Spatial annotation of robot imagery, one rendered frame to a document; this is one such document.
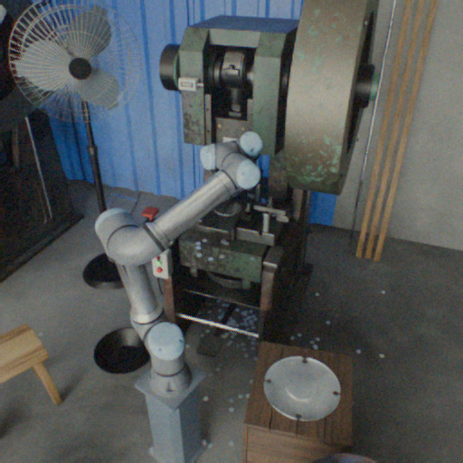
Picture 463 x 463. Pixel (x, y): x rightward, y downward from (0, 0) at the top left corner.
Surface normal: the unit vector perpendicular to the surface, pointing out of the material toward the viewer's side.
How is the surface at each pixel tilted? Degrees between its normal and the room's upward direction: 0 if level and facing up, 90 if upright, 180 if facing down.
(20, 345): 0
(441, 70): 90
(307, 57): 68
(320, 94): 80
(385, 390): 0
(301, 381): 0
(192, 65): 90
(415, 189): 90
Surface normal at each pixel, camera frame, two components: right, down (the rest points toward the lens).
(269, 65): -0.34, 0.52
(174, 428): 0.16, 0.55
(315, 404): 0.00, -0.83
